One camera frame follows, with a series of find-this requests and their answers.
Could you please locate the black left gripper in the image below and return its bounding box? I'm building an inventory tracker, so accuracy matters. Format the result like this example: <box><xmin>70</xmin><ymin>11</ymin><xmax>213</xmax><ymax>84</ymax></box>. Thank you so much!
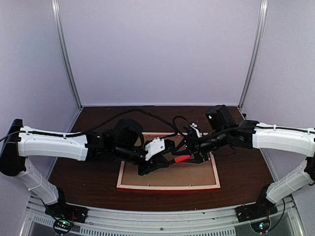
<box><xmin>114</xmin><ymin>140</ymin><xmax>169</xmax><ymax>176</ymax></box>

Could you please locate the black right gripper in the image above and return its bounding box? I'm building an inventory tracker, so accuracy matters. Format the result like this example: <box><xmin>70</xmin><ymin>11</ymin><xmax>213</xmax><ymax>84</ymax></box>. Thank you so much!
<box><xmin>171</xmin><ymin>127</ymin><xmax>229</xmax><ymax>164</ymax></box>

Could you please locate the red picture frame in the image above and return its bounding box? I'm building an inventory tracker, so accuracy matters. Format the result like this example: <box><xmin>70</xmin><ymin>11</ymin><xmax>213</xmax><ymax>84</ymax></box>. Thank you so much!
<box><xmin>115</xmin><ymin>131</ymin><xmax>221</xmax><ymax>193</ymax></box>

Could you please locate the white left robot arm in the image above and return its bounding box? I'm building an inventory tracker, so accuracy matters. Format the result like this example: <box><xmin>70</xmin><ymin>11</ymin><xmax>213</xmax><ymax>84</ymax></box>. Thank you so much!
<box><xmin>0</xmin><ymin>119</ymin><xmax>175</xmax><ymax>218</ymax></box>

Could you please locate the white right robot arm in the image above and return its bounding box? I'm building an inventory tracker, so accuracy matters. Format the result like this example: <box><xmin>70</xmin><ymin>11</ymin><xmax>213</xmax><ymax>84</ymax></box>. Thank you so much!
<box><xmin>184</xmin><ymin>105</ymin><xmax>315</xmax><ymax>217</ymax></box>

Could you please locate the left controller board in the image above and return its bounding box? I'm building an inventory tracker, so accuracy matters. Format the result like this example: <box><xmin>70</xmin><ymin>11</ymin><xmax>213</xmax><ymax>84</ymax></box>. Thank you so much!
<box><xmin>53</xmin><ymin>219</ymin><xmax>73</xmax><ymax>235</ymax></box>

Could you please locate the controller board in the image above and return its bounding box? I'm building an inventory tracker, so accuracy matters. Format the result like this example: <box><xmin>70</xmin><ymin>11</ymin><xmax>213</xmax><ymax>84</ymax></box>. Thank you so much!
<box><xmin>53</xmin><ymin>219</ymin><xmax>73</xmax><ymax>235</ymax></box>
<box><xmin>251</xmin><ymin>219</ymin><xmax>271</xmax><ymax>234</ymax></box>

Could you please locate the right controller board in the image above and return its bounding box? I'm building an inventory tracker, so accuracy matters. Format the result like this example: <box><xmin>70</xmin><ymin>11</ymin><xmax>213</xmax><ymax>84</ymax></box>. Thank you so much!
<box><xmin>251</xmin><ymin>219</ymin><xmax>271</xmax><ymax>234</ymax></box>

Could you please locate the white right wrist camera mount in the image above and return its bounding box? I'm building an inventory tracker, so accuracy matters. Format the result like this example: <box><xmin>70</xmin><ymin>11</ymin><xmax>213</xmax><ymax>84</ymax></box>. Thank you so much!
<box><xmin>190</xmin><ymin>123</ymin><xmax>203</xmax><ymax>138</ymax></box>

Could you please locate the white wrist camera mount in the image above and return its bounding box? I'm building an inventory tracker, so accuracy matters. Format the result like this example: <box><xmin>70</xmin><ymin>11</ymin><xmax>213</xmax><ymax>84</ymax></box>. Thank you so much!
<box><xmin>145</xmin><ymin>138</ymin><xmax>165</xmax><ymax>161</ymax></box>
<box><xmin>190</xmin><ymin>123</ymin><xmax>203</xmax><ymax>138</ymax></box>

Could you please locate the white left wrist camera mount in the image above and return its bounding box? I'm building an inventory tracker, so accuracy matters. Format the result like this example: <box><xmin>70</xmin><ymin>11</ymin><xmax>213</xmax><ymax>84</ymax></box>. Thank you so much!
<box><xmin>145</xmin><ymin>138</ymin><xmax>165</xmax><ymax>161</ymax></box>

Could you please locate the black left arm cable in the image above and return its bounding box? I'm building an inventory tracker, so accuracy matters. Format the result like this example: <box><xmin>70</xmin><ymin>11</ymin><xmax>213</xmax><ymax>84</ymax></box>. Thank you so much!
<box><xmin>0</xmin><ymin>108</ymin><xmax>184</xmax><ymax>143</ymax></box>

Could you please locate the aluminium front rail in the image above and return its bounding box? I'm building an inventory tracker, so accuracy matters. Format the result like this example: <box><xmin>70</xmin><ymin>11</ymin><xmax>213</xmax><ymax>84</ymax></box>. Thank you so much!
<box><xmin>18</xmin><ymin>194</ymin><xmax>306</xmax><ymax>236</ymax></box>

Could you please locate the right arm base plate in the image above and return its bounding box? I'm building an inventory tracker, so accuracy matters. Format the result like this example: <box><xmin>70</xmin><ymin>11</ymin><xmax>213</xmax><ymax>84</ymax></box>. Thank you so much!
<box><xmin>235</xmin><ymin>203</ymin><xmax>278</xmax><ymax>223</ymax></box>

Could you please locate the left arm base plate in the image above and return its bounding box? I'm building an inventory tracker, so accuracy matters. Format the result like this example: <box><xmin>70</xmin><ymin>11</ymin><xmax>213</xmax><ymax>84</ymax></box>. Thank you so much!
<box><xmin>45</xmin><ymin>205</ymin><xmax>88</xmax><ymax>223</ymax></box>

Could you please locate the right aluminium corner post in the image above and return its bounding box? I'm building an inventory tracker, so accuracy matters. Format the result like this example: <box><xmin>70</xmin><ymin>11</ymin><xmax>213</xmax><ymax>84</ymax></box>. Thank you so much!
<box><xmin>238</xmin><ymin>0</ymin><xmax>268</xmax><ymax>112</ymax></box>

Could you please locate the aluminium corner post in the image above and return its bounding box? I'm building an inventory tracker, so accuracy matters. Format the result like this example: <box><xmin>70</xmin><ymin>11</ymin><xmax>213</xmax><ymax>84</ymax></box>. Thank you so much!
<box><xmin>51</xmin><ymin>0</ymin><xmax>83</xmax><ymax>110</ymax></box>
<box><xmin>238</xmin><ymin>0</ymin><xmax>268</xmax><ymax>112</ymax></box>

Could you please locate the left aluminium corner post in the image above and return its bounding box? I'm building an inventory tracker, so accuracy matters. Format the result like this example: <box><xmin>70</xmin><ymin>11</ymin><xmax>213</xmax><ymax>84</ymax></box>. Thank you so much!
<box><xmin>51</xmin><ymin>0</ymin><xmax>83</xmax><ymax>110</ymax></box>

